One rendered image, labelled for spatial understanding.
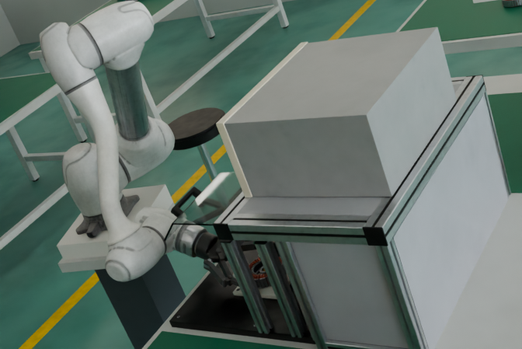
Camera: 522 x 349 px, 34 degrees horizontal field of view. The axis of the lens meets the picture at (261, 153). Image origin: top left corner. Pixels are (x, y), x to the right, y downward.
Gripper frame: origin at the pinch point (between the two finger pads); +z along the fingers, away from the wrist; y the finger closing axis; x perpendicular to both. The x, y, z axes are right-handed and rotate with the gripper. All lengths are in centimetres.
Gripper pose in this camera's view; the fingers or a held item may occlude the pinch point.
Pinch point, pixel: (264, 270)
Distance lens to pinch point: 232.2
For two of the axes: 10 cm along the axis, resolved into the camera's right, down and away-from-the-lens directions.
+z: 8.7, 3.1, -3.7
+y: -4.9, 5.2, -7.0
